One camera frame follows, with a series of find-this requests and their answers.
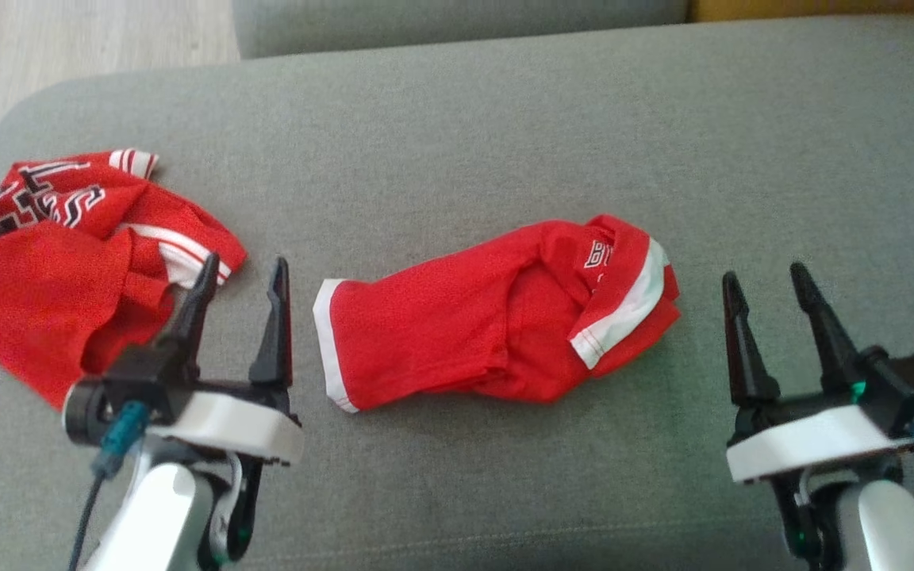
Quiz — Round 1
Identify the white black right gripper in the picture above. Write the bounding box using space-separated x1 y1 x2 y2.
722 262 914 485

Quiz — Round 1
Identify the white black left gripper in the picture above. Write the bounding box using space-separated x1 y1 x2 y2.
146 252 305 466

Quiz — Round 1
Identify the red shorts white trim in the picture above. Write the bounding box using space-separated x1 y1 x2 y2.
313 214 682 415

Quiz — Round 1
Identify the red basketball jersey black lettering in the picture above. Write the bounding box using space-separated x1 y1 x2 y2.
0 148 248 411

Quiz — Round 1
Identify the grey fabric sofa seat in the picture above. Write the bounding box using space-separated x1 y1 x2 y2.
0 14 914 571

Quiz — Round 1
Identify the yellow cushion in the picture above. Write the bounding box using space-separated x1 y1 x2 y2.
687 0 914 23

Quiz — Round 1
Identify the grey sofa backrest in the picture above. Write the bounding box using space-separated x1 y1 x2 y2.
231 0 692 60

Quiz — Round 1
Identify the black left cable teal plug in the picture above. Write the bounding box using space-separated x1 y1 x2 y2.
67 400 150 571

